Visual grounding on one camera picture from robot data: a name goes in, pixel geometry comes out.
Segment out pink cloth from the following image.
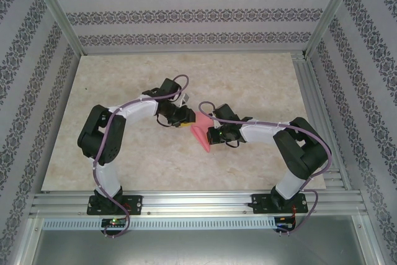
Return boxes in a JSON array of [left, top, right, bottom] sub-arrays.
[[189, 112, 218, 154]]

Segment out grey sheet metal shelf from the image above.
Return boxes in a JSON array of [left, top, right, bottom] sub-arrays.
[[18, 217, 385, 265]]

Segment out small circuit board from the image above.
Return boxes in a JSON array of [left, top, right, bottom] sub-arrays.
[[275, 216, 295, 227], [101, 218, 127, 228]]

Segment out aluminium mounting rail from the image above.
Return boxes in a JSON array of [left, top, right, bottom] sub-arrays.
[[29, 191, 368, 218]]

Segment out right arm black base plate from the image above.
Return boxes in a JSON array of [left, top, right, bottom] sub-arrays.
[[251, 193, 308, 215]]

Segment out slotted grey cable duct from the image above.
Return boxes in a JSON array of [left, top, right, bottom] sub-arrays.
[[42, 217, 279, 231]]

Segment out aluminium side rail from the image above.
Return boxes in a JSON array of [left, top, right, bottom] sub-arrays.
[[291, 52, 351, 191]]

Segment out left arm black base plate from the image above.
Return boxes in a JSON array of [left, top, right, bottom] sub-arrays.
[[86, 195, 144, 216]]

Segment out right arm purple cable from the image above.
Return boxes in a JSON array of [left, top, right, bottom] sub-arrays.
[[197, 100, 333, 238]]

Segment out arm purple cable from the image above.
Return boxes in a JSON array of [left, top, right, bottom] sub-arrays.
[[92, 74, 190, 240], [197, 100, 333, 238]]

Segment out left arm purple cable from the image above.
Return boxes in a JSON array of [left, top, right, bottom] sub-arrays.
[[92, 74, 190, 240]]

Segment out aluminium frame post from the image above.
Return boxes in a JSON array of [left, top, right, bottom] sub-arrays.
[[303, 0, 363, 58], [29, 0, 85, 58]]

